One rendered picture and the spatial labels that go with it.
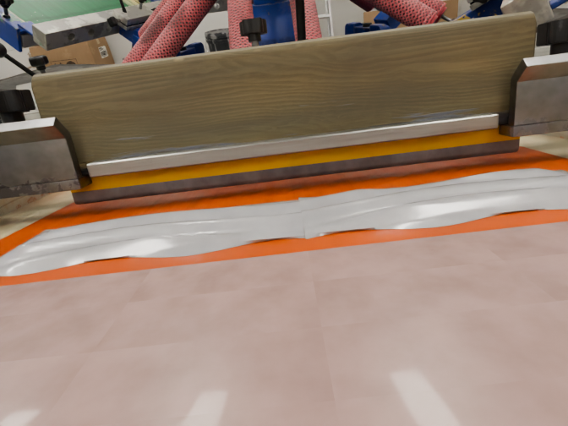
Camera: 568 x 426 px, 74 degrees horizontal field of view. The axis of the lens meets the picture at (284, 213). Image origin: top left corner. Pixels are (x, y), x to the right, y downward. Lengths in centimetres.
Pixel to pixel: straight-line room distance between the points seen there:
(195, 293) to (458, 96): 23
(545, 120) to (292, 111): 18
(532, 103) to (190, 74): 24
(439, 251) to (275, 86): 17
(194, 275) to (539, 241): 15
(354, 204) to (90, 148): 20
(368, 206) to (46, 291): 17
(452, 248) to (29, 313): 18
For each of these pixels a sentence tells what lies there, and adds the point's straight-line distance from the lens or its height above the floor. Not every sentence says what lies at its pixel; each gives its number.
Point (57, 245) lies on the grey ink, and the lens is 25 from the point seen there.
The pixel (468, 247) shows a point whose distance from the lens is 18.
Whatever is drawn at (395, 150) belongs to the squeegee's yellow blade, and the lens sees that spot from 31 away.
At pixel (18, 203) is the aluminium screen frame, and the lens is 42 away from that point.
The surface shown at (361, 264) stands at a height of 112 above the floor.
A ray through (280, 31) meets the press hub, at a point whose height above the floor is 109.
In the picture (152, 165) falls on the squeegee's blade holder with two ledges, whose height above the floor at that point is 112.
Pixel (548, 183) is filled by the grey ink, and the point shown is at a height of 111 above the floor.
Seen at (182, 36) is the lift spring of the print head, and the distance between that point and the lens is 91.
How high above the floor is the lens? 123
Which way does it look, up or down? 33 degrees down
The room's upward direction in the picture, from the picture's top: 8 degrees counter-clockwise
